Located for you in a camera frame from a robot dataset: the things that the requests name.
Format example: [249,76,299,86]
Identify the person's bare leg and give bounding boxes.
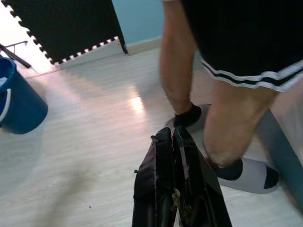
[159,0,202,116]
[203,79,281,167]

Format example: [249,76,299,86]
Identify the white sock with black heel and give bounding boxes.
[208,157,281,195]
[167,103,213,133]

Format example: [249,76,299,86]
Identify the black tripod stand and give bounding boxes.
[0,40,32,69]

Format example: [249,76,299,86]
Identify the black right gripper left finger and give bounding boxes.
[132,127,178,227]

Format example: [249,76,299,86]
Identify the black shorts with white stripes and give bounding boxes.
[179,0,303,93]

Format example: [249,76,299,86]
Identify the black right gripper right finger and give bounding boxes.
[176,125,234,227]

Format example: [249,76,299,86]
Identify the black foam puzzle mat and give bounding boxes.
[3,0,125,66]

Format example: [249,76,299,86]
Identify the blue plastic bucket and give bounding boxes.
[0,56,49,135]

